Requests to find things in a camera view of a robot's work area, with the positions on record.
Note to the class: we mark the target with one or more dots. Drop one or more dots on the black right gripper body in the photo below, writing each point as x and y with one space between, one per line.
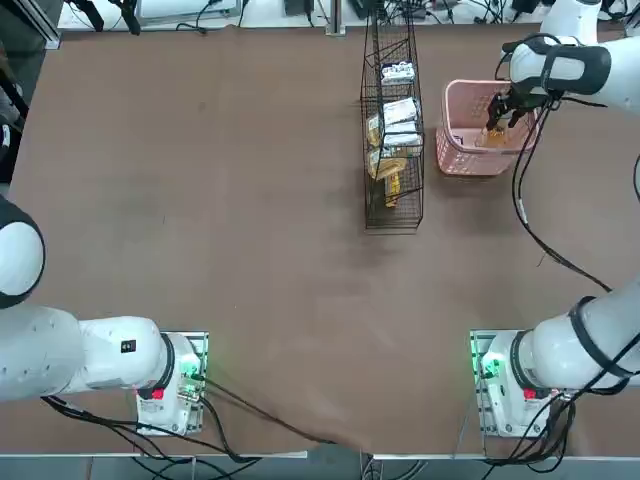
527 97

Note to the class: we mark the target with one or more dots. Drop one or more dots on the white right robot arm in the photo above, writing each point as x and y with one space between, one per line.
560 350

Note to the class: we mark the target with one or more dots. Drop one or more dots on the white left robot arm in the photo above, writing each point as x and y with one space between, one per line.
100 355

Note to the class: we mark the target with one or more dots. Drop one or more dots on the pink plastic basket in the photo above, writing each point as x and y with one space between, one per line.
465 160

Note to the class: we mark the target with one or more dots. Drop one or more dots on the white packet blue print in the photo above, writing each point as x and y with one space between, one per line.
397 72

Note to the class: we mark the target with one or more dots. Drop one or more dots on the yellow red biscuit packet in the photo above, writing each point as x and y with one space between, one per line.
392 185

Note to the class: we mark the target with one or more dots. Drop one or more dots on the black power adapter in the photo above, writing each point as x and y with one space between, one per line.
524 5
299 6

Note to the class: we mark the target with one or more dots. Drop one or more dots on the white board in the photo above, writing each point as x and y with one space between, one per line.
187 7

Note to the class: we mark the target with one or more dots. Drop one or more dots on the black stand leg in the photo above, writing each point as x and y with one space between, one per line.
131 20
95 17

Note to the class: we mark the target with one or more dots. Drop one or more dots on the aluminium profile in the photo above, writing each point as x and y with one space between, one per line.
45 30

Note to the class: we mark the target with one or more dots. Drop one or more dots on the aluminium post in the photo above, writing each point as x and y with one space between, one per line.
335 17

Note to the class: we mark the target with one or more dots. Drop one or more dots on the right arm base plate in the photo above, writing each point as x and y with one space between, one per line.
482 425

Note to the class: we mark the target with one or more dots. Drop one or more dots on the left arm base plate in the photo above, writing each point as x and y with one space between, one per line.
202 345

